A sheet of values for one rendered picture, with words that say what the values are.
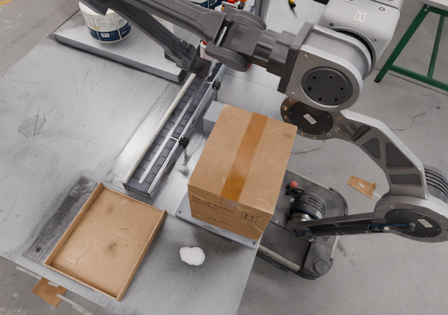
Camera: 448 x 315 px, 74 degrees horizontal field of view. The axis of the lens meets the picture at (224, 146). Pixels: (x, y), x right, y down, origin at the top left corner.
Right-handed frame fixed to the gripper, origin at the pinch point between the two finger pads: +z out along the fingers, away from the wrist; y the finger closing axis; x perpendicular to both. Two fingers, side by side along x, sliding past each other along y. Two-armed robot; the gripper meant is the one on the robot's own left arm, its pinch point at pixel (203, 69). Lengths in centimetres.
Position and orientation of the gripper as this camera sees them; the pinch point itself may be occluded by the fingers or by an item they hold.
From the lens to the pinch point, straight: 132.0
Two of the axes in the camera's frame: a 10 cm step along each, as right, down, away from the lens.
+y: -9.3, -3.4, 1.6
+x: -3.1, 9.4, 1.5
